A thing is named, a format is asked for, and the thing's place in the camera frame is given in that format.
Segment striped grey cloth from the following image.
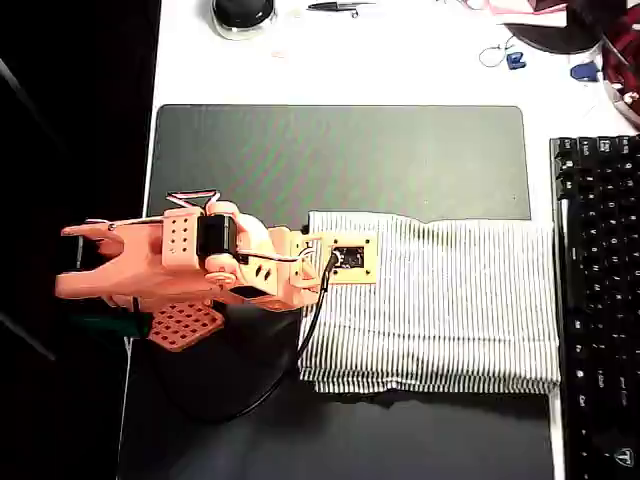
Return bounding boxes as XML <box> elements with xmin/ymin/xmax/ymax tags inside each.
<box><xmin>298</xmin><ymin>209</ymin><xmax>561</xmax><ymax>397</ymax></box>

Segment dark grey desk mat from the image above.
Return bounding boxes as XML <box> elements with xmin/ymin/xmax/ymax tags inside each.
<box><xmin>117</xmin><ymin>103</ymin><xmax>556</xmax><ymax>480</ymax></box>

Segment black and silver mouse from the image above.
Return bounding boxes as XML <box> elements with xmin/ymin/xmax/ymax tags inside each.
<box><xmin>208</xmin><ymin>0</ymin><xmax>279</xmax><ymax>41</ymax></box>

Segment black tweezers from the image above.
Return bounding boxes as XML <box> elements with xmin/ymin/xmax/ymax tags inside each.
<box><xmin>305</xmin><ymin>0</ymin><xmax>377</xmax><ymax>19</ymax></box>

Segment black keyboard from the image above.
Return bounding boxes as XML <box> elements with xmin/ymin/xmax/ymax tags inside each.
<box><xmin>548</xmin><ymin>134</ymin><xmax>640</xmax><ymax>480</ymax></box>

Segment pink paper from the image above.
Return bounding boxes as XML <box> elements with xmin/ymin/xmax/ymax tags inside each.
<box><xmin>449</xmin><ymin>0</ymin><xmax>571</xmax><ymax>19</ymax></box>

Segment black round object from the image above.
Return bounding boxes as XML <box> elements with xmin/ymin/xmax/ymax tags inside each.
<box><xmin>502</xmin><ymin>0</ymin><xmax>609</xmax><ymax>55</ymax></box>

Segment blue plastic piece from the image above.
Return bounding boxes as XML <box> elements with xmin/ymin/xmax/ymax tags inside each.
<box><xmin>569</xmin><ymin>60</ymin><xmax>601</xmax><ymax>84</ymax></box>

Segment dark red fabric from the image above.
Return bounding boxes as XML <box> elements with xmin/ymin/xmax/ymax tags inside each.
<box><xmin>597</xmin><ymin>0</ymin><xmax>640</xmax><ymax>126</ymax></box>

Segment black camera cable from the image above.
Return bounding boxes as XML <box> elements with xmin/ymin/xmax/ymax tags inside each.
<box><xmin>130</xmin><ymin>252</ymin><xmax>337</xmax><ymax>424</ymax></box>

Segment orange framed wrist camera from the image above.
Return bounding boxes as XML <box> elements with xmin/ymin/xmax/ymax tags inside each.
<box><xmin>305</xmin><ymin>232</ymin><xmax>378</xmax><ymax>286</ymax></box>

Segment orange perforated base plate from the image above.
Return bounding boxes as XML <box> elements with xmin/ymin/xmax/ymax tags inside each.
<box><xmin>147</xmin><ymin>299</ymin><xmax>224</xmax><ymax>354</ymax></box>

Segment thin wire loop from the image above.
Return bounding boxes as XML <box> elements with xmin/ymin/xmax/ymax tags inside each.
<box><xmin>478</xmin><ymin>34</ymin><xmax>519</xmax><ymax>69</ymax></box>

